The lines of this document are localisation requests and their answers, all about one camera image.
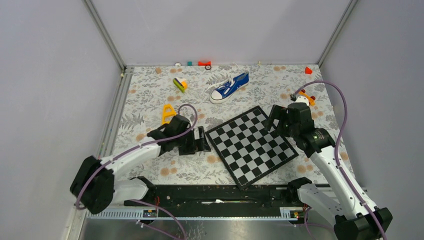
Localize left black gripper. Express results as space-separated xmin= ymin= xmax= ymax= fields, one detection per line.
xmin=175 ymin=126 xmax=210 ymax=155

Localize blue canvas sneaker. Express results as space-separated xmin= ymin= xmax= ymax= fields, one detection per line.
xmin=209 ymin=71 xmax=250 ymax=104

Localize white shoelace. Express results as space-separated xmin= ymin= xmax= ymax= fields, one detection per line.
xmin=201 ymin=62 xmax=240 ymax=99

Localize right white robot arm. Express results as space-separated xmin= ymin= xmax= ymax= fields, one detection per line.
xmin=264 ymin=102 xmax=393 ymax=240

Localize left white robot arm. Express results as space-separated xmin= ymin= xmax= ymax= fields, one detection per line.
xmin=70 ymin=114 xmax=211 ymax=214

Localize orange toy car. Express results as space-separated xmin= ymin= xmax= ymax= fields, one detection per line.
xmin=294 ymin=89 xmax=316 ymax=107

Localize yellow plastic triangle toy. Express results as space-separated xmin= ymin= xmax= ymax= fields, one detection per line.
xmin=161 ymin=104 xmax=177 ymax=125

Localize black white chessboard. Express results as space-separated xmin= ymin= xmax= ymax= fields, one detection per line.
xmin=205 ymin=106 xmax=299 ymax=190

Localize red triangular block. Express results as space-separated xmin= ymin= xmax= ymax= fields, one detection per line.
xmin=304 ymin=66 xmax=313 ymax=75

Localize stacked toy bricks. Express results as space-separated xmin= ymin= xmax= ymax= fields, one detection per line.
xmin=172 ymin=77 xmax=188 ymax=93

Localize floral patterned mat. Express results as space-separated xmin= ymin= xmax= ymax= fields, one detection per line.
xmin=103 ymin=63 xmax=344 ymax=185

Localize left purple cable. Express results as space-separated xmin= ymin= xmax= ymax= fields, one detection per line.
xmin=74 ymin=103 xmax=199 ymax=240

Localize purple cable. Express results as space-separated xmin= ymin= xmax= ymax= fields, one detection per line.
xmin=74 ymin=103 xmax=199 ymax=240
xmin=290 ymin=80 xmax=388 ymax=240

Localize red block at wall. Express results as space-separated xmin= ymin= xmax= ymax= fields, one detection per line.
xmin=197 ymin=61 xmax=212 ymax=66

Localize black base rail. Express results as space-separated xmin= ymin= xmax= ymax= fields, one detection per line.
xmin=142 ymin=185 xmax=307 ymax=218

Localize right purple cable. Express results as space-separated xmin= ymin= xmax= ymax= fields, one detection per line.
xmin=290 ymin=80 xmax=388 ymax=240

